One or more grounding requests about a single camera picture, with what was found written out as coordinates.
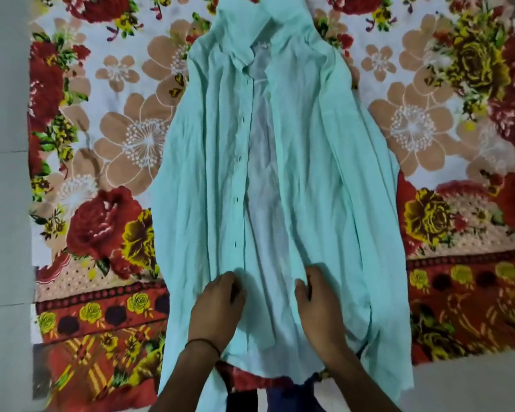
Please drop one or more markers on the person's right hand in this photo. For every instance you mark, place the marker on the person's right hand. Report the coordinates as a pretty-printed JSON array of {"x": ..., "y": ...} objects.
[{"x": 322, "y": 313}]

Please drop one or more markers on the person's left hand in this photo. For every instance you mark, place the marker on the person's left hand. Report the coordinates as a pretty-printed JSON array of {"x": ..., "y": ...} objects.
[{"x": 216, "y": 308}]

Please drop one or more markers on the mint green shirt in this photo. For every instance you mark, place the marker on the mint green shirt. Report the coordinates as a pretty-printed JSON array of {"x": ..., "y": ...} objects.
[{"x": 326, "y": 167}]

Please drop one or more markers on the person's left forearm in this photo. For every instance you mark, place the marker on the person's left forearm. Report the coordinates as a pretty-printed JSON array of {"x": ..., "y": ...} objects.
[{"x": 184, "y": 381}]

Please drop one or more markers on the black thread wristband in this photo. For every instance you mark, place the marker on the black thread wristband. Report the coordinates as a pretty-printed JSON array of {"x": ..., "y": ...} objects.
[{"x": 206, "y": 341}]

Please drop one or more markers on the dark blue trousers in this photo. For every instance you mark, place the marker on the dark blue trousers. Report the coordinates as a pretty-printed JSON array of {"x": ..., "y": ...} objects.
[{"x": 292, "y": 399}]

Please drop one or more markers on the floral patterned blanket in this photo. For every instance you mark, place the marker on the floral patterned blanket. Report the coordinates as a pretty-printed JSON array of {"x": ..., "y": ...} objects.
[{"x": 433, "y": 124}]

